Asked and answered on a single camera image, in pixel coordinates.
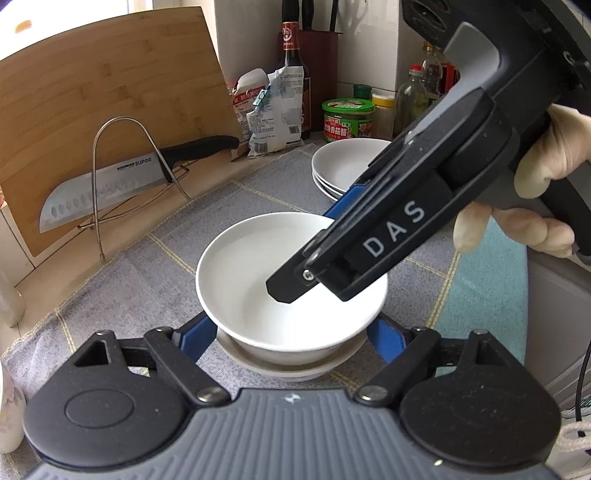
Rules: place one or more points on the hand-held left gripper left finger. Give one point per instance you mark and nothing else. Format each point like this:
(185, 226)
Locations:
(196, 339)

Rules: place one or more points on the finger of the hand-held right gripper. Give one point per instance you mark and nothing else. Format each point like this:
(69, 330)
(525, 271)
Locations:
(288, 286)
(344, 201)

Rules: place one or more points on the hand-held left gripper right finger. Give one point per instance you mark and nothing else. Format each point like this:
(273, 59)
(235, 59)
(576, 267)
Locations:
(388, 339)

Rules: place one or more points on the person's right hand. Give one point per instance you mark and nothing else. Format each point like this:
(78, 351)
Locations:
(563, 143)

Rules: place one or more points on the grey teal checked dish cloth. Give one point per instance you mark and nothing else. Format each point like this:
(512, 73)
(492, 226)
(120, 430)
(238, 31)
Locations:
(152, 286)

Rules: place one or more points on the green lidded sauce jar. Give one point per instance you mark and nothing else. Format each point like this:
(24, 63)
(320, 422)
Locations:
(348, 120)

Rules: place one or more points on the yellow lidded spice jar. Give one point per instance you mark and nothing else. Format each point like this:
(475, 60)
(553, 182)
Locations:
(384, 115)

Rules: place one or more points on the clear bottle red cap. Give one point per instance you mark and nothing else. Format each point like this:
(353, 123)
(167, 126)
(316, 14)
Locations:
(411, 101)

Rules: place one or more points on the green cap container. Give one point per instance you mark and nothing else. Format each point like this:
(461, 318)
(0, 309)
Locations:
(362, 91)

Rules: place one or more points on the brown knife block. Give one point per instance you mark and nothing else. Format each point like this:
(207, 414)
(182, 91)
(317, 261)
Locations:
(323, 69)

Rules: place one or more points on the dark soy sauce bottle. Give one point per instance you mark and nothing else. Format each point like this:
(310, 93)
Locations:
(295, 69)

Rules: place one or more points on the red white plastic bag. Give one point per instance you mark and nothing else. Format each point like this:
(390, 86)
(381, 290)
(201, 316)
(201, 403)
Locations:
(242, 104)

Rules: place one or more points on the clear glass bottle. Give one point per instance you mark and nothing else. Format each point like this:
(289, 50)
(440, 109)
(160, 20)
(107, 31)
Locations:
(433, 69)

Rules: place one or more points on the bamboo cutting board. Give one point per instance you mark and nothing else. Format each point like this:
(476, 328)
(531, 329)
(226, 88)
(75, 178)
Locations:
(115, 83)

